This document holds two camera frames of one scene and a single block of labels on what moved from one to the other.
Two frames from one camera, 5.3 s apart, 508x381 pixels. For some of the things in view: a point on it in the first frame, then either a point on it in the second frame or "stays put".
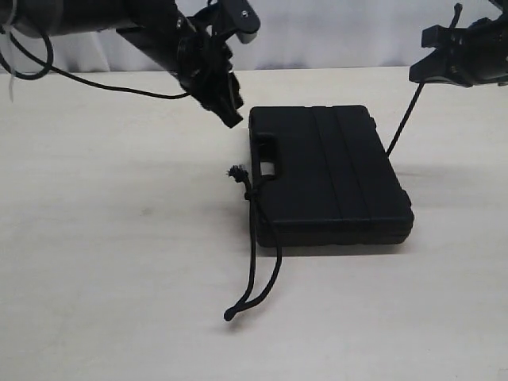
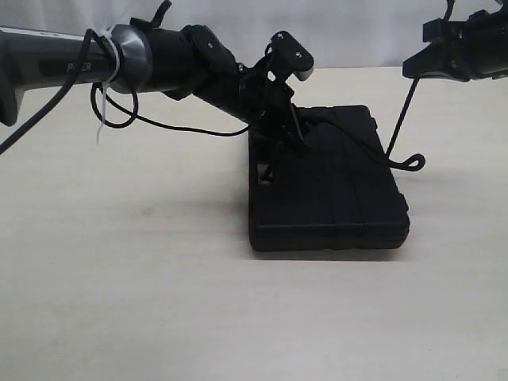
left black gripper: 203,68 to 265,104
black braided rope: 253,198 to 408,161
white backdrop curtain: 294,35 stays put
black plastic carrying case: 324,175 stays put
